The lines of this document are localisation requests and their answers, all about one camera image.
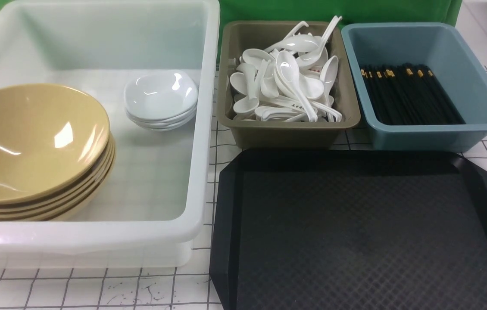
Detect white soup spoon upside down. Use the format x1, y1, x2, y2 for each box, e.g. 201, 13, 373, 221
263, 34, 321, 53

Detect small white dish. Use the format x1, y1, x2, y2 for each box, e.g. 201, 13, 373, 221
125, 69, 199, 121

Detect taupe spoon bin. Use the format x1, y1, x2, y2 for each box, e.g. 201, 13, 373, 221
216, 20, 361, 149

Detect white soup spoon long handle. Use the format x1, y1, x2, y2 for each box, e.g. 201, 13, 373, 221
296, 15, 343, 69

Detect black serving tray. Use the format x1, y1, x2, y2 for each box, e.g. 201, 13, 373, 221
209, 149, 487, 310

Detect yellow noodle bowl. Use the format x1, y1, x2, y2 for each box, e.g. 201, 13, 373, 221
0, 135, 115, 209
0, 147, 116, 222
0, 142, 116, 214
0, 83, 110, 204

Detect white spoon with printed handle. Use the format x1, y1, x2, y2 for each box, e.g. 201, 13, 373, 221
265, 99, 343, 122

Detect large white plastic tub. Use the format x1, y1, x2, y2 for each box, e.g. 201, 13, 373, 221
0, 0, 220, 268

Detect black chopsticks bundle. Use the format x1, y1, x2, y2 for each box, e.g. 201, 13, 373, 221
360, 63, 465, 126

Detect lower small white dishes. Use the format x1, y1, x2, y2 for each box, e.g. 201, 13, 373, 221
125, 105, 197, 131

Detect blue chopstick bin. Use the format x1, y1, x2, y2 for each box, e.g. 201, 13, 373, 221
341, 23, 487, 152

